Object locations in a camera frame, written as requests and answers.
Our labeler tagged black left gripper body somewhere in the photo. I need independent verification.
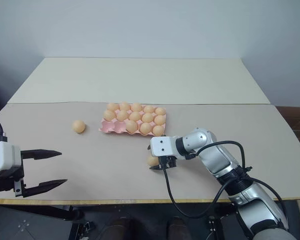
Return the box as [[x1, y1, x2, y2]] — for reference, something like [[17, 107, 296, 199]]
[[0, 162, 25, 193]]

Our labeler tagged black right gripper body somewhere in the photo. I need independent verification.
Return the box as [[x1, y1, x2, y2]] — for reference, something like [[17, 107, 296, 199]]
[[157, 155, 178, 170]]

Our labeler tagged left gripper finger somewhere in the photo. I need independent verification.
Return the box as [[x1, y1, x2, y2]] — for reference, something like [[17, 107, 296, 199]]
[[14, 178, 69, 199], [20, 148, 63, 161]]

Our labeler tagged pink egg tray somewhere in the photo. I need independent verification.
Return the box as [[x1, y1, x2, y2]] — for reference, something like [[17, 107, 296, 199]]
[[98, 103, 167, 137]]

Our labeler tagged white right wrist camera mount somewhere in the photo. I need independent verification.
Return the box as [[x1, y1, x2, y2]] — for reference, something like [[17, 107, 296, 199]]
[[150, 135, 181, 158]]

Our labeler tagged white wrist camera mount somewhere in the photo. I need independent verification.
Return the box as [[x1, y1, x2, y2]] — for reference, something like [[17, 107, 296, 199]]
[[150, 135, 181, 158], [0, 140, 23, 198]]

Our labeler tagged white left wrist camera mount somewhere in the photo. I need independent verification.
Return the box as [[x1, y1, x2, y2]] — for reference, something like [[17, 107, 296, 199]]
[[0, 140, 23, 198]]

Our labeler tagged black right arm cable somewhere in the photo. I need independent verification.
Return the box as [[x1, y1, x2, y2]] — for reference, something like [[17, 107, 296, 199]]
[[161, 140, 289, 217]]

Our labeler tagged black table frame bar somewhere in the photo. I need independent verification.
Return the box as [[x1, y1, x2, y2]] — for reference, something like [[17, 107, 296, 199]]
[[0, 204, 82, 227]]

